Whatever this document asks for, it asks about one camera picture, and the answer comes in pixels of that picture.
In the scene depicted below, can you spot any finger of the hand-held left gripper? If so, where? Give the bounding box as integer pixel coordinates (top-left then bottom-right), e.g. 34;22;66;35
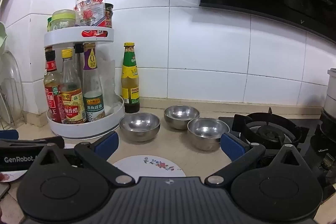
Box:
0;130;19;140
0;136;65;149

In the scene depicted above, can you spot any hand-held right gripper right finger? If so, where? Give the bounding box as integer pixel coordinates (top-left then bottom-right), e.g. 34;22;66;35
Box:
205;133;311;186

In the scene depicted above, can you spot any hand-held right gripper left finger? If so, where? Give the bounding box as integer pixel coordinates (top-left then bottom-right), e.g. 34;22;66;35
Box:
34;131;135;187

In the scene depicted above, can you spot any white plate pink flower print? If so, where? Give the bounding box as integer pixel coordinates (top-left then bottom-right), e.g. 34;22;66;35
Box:
0;143;76;184

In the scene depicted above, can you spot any white plate small flower print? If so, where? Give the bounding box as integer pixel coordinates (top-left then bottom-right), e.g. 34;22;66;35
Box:
112;155;187;179

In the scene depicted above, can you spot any green label clear bottle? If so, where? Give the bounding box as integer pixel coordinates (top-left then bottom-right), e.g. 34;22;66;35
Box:
83;42;106;123

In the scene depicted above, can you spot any large steel bowl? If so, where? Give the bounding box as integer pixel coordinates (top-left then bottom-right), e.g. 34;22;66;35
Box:
119;112;161;142

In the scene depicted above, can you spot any black gas stove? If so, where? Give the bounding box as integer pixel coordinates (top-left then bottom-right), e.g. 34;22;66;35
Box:
218;107;336;203

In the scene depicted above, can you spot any red label sauce bottle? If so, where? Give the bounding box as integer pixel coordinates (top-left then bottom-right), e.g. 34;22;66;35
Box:
43;47;66;124

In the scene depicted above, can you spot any yellow cap vinegar bottle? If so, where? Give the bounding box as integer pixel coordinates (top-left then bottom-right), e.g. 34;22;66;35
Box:
60;48;87;125

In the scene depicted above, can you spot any clear plastic bag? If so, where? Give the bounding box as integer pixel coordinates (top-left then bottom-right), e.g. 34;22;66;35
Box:
98;52;117;115

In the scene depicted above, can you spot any green label sauce bottle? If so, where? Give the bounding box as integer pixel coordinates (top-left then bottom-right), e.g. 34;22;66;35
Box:
121;42;141;113

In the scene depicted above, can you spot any light green dish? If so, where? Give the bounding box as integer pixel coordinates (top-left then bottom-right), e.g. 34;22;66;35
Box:
0;21;7;54

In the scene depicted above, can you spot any white two-tier spice rack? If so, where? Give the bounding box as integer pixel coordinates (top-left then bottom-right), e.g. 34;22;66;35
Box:
43;26;125;139

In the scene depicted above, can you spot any steel pot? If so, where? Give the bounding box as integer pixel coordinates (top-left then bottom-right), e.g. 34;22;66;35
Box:
319;69;336;135

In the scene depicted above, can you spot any green lid jar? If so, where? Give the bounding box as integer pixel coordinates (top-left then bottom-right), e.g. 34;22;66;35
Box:
50;9;76;32

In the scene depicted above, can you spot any dark lid jar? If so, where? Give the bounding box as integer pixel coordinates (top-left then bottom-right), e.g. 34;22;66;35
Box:
104;3;114;29

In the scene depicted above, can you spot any red flower print packet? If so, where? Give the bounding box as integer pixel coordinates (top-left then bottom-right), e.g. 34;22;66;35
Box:
73;0;107;28

